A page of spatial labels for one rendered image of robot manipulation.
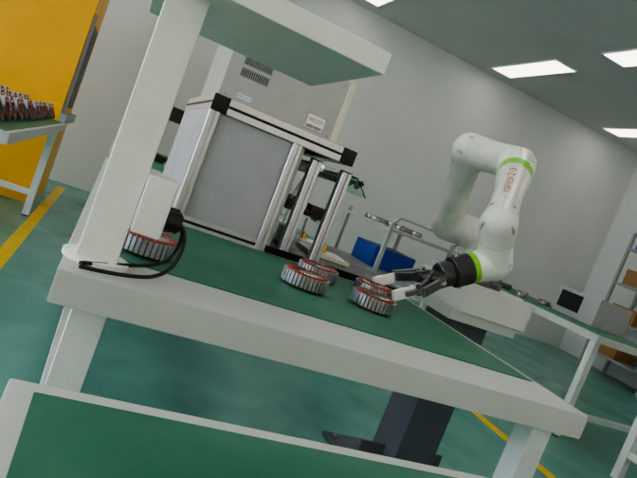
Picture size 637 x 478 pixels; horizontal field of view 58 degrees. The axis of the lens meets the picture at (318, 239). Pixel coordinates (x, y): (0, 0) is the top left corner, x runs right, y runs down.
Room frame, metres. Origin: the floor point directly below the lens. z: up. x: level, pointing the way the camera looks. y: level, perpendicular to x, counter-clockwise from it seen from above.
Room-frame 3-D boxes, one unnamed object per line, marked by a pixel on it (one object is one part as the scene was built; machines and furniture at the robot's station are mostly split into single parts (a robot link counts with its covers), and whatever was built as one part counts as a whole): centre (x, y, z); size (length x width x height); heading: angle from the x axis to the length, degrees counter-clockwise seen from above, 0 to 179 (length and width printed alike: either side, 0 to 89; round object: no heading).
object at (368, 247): (4.79, -0.59, 0.51); 1.01 x 0.60 x 1.01; 21
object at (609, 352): (8.01, -4.40, 0.37); 0.40 x 0.36 x 0.19; 111
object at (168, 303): (1.97, 0.24, 0.72); 2.20 x 1.01 x 0.05; 21
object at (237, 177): (1.61, 0.27, 0.91); 0.28 x 0.03 x 0.32; 111
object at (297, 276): (1.33, 0.00, 0.77); 0.11 x 0.11 x 0.04
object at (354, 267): (2.06, 0.03, 0.76); 0.64 x 0.47 x 0.02; 21
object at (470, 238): (2.31, -0.61, 1.01); 0.16 x 0.13 x 0.19; 76
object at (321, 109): (1.96, 0.32, 1.22); 0.44 x 0.39 x 0.20; 21
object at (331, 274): (1.54, -0.03, 0.77); 0.11 x 0.11 x 0.04
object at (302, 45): (1.01, 0.23, 0.98); 0.37 x 0.35 x 0.46; 21
